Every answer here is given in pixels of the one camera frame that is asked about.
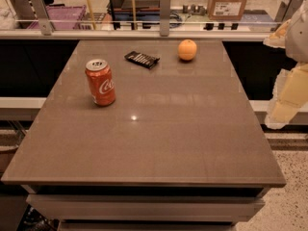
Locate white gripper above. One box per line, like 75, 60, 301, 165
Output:
263, 0, 308, 129

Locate red coke can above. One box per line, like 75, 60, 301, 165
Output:
85, 59, 116, 106

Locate cardboard box with label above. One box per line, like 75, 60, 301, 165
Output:
207, 0, 247, 20

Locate orange fruit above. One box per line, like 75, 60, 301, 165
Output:
178, 39, 197, 61

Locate black snack bar packet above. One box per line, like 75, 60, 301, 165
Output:
124, 51, 160, 69

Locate yellow broom stick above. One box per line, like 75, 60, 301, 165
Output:
87, 0, 96, 30

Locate purple plastic crate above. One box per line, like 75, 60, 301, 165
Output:
27, 5, 88, 31

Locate right metal railing post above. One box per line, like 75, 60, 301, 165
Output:
274, 0, 304, 22

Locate metal railing post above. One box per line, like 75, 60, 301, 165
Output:
274, 0, 304, 22
160, 0, 170, 37
31, 0, 54, 36

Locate middle metal railing post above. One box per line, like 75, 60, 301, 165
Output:
160, 0, 170, 37

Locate left metal railing post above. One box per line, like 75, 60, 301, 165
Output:
31, 0, 54, 36

